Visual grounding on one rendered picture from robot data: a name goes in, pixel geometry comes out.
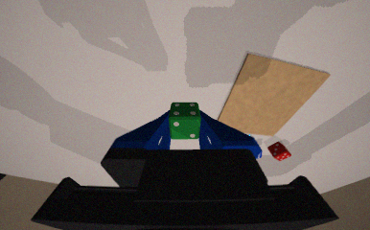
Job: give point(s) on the tan flat mat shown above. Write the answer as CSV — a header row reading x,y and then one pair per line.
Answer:
x,y
267,93

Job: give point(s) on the green dice with white pips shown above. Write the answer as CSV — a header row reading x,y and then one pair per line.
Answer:
x,y
184,121

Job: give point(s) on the red die with white pips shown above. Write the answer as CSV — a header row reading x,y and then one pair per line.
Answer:
x,y
279,151

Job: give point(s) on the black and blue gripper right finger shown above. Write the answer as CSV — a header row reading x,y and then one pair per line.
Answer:
x,y
224,137

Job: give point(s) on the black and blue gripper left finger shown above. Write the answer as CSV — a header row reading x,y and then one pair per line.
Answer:
x,y
147,136

